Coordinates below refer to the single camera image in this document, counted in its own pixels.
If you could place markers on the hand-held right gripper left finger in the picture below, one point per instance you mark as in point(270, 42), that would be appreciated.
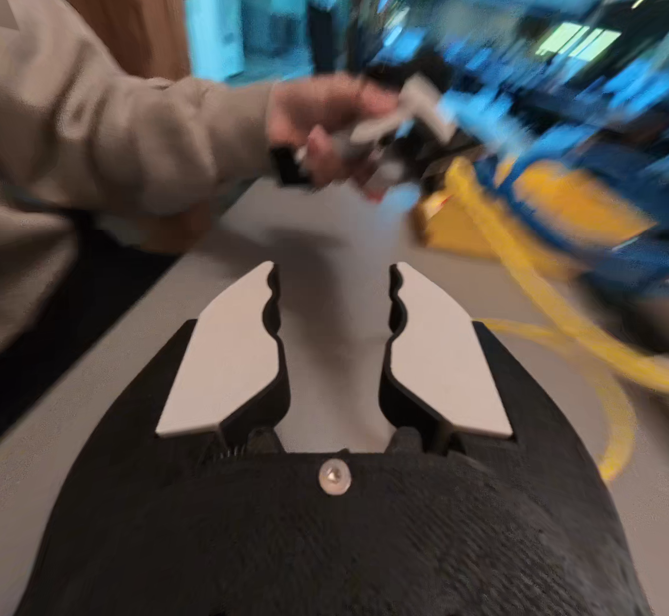
point(224, 365)

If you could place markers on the person's grey zip hoodie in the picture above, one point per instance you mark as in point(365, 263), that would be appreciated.
point(26, 271)

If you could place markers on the person's left hand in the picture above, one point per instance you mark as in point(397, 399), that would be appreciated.
point(324, 109)

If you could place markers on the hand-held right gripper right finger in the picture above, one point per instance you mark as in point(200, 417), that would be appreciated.
point(444, 365)

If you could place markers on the yellow plastic bin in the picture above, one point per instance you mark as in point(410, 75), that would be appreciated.
point(575, 208)

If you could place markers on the person's left forearm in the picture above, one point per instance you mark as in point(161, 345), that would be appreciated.
point(130, 130)

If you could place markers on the black desk chair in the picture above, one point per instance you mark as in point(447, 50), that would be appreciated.
point(78, 313)

